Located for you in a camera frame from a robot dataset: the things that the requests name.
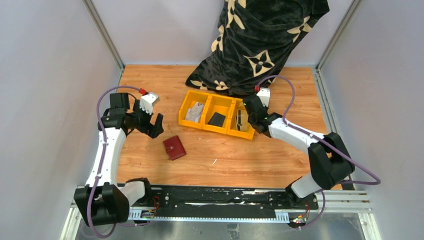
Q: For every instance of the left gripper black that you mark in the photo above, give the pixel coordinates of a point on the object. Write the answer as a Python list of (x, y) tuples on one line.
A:
[(152, 130)]

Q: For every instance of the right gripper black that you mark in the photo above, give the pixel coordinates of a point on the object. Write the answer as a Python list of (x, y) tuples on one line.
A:
[(265, 107)]

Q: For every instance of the yellow three-compartment bin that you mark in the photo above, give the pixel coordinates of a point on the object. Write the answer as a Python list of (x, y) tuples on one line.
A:
[(214, 103)]

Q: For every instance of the red leather card holder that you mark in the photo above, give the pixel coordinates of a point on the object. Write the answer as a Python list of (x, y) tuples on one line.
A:
[(174, 148)]

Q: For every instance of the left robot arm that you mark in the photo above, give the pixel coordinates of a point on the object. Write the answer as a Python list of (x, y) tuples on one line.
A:
[(101, 201)]

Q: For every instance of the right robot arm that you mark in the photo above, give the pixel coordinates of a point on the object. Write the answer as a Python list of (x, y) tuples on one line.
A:
[(327, 153)]

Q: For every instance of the striped beige card in bin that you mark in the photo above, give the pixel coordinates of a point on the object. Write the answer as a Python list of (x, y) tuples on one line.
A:
[(241, 120)]

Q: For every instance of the black card in bin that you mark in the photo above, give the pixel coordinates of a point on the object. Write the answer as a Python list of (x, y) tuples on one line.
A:
[(217, 120)]

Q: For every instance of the grey card in bin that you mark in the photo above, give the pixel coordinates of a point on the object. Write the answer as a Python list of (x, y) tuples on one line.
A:
[(195, 112)]

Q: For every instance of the black floral blanket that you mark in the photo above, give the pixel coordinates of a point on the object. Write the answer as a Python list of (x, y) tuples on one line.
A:
[(255, 39)]

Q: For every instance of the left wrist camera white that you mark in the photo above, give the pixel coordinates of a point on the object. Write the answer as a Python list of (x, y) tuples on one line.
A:
[(148, 101)]

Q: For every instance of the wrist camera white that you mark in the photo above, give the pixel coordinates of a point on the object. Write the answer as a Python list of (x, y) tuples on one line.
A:
[(148, 101), (264, 95)]

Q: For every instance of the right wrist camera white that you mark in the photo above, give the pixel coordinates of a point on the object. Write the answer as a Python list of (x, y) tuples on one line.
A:
[(264, 95)]

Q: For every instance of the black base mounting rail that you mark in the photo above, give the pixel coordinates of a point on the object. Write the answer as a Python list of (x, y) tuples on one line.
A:
[(222, 204)]

